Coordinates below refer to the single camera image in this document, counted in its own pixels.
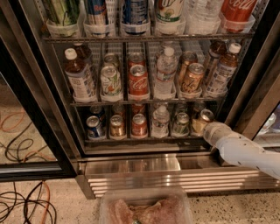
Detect left glass fridge door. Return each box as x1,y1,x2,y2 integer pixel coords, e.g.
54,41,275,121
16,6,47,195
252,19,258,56
0,40,76,182

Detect green drink can top shelf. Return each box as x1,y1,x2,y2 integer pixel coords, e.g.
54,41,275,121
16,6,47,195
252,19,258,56
42,0,80,26

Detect orange can bottom shelf front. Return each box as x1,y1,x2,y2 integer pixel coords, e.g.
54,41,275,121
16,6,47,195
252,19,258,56
197,108,214,123

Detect tea bottle middle right front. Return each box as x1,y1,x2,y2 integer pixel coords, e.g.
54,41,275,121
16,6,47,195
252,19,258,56
206,43,242,94

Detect red can bottom rear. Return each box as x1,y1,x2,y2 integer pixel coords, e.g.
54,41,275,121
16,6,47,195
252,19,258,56
131,103,146,116

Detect middle wire shelf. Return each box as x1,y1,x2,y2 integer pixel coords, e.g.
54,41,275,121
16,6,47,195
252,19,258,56
70,97,223,107

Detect orange cable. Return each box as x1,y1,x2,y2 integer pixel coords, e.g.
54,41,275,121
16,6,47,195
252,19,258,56
39,180,52,224

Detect orange can middle rear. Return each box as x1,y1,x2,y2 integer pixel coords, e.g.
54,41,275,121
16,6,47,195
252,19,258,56
178,51,198,84

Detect wire shelf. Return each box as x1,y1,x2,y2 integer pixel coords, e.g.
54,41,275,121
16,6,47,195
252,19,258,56
70,97,223,107
43,32,254,44

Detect top wire shelf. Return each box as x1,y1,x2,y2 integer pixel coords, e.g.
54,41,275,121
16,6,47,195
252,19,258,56
43,32,254,44

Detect right glass fridge door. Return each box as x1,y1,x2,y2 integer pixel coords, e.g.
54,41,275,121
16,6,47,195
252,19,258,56
234,50,280,148

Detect gold can bottom rear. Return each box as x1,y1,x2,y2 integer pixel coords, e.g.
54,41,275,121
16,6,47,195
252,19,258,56
112,104,125,117

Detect gold can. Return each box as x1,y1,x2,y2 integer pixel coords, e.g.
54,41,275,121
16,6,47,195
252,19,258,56
110,115,126,137
112,104,125,117

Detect fridge bottom vent grille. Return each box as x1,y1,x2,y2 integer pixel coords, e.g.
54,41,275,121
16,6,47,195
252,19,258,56
76,167,280,200

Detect water bottle shelf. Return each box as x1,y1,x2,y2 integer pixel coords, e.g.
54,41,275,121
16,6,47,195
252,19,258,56
151,105,170,138
186,0,223,35

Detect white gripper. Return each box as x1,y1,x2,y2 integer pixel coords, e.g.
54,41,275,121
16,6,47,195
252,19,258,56
192,119,232,146

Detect orange can shelf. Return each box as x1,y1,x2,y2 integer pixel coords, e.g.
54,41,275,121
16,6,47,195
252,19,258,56
192,101,207,118
197,108,214,123

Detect water bottle middle front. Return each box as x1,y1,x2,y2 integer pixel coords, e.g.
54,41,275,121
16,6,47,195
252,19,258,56
155,46,178,95

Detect blue energy can top shelf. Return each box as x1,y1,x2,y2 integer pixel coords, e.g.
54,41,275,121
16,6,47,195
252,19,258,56
84,0,109,25

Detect white green can middle rear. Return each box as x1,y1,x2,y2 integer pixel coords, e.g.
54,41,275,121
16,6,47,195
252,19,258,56
103,52,119,68

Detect white green can top shelf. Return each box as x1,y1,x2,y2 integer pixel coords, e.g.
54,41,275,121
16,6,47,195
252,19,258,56
154,0,184,23

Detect tea bottle middle right rear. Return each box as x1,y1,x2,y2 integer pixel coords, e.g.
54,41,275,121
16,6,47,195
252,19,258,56
203,40,227,84

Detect water bottle middle rear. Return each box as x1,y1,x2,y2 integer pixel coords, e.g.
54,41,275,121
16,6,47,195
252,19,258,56
156,41,173,59

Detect blue can bottom front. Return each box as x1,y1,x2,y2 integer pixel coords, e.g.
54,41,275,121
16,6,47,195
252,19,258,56
86,115,105,139

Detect red cola can middle front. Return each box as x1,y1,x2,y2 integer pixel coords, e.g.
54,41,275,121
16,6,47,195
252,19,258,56
129,65,148,95

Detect tea bottle middle left front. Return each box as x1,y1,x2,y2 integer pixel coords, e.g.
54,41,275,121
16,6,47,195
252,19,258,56
65,48,95,103

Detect water bottle top shelf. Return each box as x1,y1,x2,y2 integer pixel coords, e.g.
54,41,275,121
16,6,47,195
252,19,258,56
186,0,223,35

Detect silver green can bottom front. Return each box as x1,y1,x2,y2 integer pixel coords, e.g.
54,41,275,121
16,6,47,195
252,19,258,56
171,112,189,136

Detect water bottle bottom shelf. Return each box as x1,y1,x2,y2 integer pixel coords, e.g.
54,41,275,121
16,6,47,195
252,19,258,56
151,105,170,138

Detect tea bottle middle left rear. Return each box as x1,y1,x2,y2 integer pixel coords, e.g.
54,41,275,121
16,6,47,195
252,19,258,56
73,43,95,73

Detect clear plastic container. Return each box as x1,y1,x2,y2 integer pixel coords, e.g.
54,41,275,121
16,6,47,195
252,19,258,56
99,186,194,224

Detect orange can middle front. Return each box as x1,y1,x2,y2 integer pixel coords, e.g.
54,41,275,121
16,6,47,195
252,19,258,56
181,63,205,94

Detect gold can bottom front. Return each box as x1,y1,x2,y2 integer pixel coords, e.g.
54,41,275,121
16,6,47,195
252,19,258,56
110,115,126,137

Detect blue can bottom rear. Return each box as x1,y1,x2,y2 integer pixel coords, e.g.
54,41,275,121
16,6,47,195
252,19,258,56
90,106,106,122

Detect silver green can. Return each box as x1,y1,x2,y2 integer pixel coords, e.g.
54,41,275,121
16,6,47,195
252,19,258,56
174,102,187,116
171,112,189,136

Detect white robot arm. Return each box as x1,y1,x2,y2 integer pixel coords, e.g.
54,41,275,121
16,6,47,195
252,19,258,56
197,122,280,179

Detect red cola can top shelf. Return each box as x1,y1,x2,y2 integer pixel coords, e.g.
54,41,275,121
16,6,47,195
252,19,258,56
221,0,257,22

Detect red can bottom front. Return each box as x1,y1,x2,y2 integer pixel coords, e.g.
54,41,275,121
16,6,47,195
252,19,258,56
131,114,147,137

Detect orange can bottom shelf rear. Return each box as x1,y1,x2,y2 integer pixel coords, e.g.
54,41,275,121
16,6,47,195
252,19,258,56
192,101,207,118

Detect red cola can middle rear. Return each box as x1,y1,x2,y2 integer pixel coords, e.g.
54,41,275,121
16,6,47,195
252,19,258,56
128,52,145,68

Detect glass fridge door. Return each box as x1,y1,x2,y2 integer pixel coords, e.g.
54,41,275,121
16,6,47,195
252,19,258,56
234,50,280,148
0,40,76,182

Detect tea bottle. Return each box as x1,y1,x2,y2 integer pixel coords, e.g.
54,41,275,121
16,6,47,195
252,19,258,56
73,43,95,73
206,43,242,94
65,48,95,103
203,40,227,84

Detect black cables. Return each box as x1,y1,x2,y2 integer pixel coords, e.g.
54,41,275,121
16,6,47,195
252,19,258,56
0,181,58,224

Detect white green can middle front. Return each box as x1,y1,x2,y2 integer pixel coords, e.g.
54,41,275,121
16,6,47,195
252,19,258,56
101,66,122,96

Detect silver green can bottom rear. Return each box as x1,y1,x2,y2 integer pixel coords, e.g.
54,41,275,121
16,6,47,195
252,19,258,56
174,102,187,116

